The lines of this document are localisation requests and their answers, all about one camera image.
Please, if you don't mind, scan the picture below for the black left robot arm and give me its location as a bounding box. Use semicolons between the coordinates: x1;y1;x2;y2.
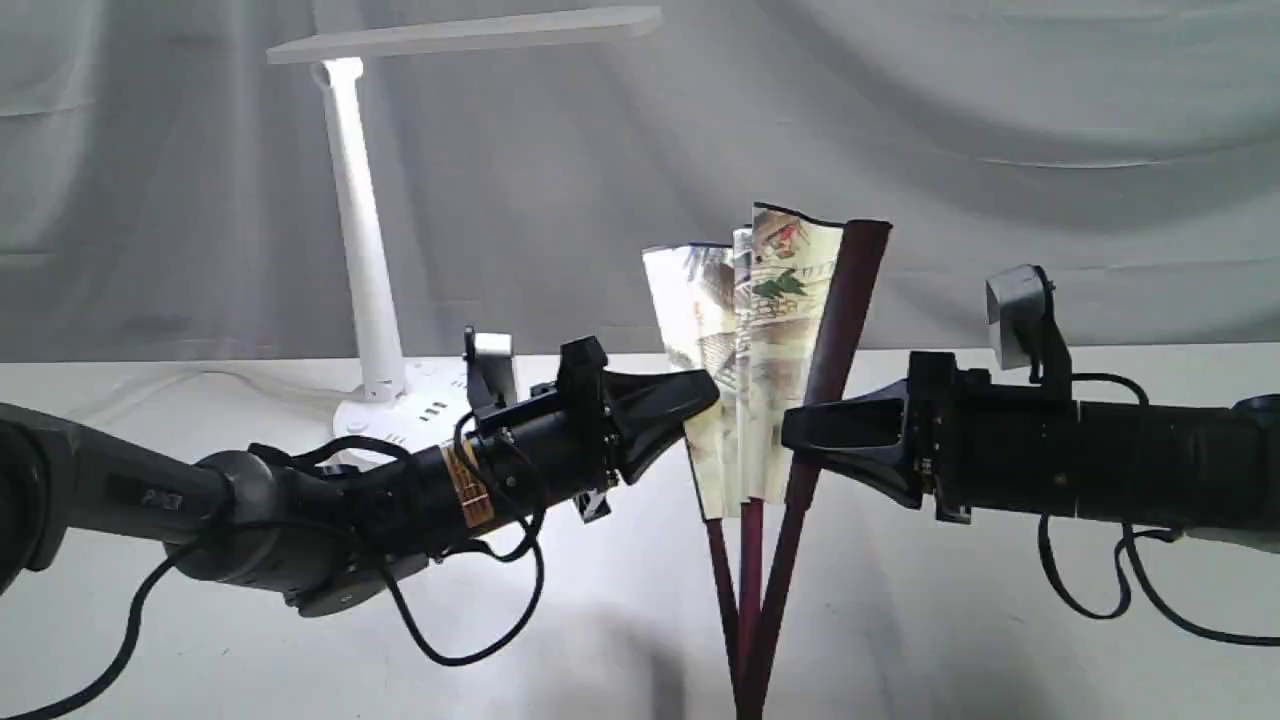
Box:
3;331;721;618

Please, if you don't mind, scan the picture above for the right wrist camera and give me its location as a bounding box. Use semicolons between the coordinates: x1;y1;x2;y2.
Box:
986;264;1073;395

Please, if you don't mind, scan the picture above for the grey backdrop curtain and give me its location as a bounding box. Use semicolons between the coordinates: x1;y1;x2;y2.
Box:
3;1;1279;363

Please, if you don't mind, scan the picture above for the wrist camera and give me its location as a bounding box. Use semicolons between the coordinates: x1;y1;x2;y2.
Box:
986;264;1073;395
463;325;518;420

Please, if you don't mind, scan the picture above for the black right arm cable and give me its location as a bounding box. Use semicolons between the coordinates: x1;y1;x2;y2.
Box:
1036;372;1280;646

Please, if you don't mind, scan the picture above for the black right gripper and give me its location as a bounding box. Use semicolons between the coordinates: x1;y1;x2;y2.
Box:
781;351;1076;523

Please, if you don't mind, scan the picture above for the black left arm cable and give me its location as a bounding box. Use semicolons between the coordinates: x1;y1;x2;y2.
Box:
0;410;549;720

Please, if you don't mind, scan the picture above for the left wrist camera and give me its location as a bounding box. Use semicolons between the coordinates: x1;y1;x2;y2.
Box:
463;325;518;420

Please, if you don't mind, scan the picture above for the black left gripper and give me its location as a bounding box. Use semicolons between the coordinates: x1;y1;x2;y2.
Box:
472;336;721;523

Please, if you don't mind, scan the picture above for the white desk lamp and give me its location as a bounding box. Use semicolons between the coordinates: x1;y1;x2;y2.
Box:
268;5;662;452

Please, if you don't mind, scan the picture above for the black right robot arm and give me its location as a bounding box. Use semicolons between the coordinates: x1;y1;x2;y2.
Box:
781;352;1277;553

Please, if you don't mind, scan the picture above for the painted paper folding fan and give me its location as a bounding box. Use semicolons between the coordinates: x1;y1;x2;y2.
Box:
643;202;893;719

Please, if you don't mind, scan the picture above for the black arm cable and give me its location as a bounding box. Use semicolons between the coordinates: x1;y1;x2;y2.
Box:
1036;372;1280;646
0;410;549;720

